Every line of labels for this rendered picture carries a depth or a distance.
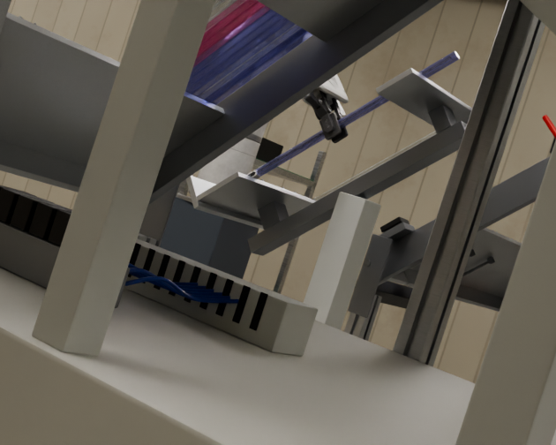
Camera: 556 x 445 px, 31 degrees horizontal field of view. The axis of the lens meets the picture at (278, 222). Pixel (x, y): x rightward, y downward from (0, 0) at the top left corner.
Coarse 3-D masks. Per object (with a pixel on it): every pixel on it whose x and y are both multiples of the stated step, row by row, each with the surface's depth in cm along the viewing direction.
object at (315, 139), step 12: (444, 60) 166; (456, 60) 166; (432, 72) 168; (360, 108) 174; (372, 108) 173; (348, 120) 175; (300, 144) 180; (312, 144) 179; (288, 156) 181; (264, 168) 184
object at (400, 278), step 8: (408, 272) 221; (416, 272) 225; (392, 280) 214; (400, 280) 215; (408, 280) 219; (464, 288) 246; (456, 296) 239; (464, 296) 243; (472, 296) 247; (480, 296) 252; (488, 296) 257; (496, 296) 262; (472, 304) 248; (480, 304) 250; (488, 304) 254; (496, 304) 259
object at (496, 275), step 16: (480, 240) 220; (496, 240) 223; (512, 240) 228; (480, 256) 230; (496, 256) 233; (512, 256) 237; (464, 272) 237; (480, 272) 240; (496, 272) 244; (480, 288) 252; (496, 288) 256
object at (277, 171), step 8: (320, 152) 487; (256, 160) 448; (320, 160) 486; (256, 168) 481; (280, 168) 464; (320, 168) 488; (280, 176) 482; (288, 176) 469; (296, 176) 474; (312, 176) 487; (184, 184) 417; (304, 184) 481; (312, 184) 486; (184, 192) 417; (312, 192) 488; (296, 240) 487; (288, 248) 488; (288, 256) 487; (288, 264) 487; (280, 272) 488; (280, 280) 487; (280, 288) 487
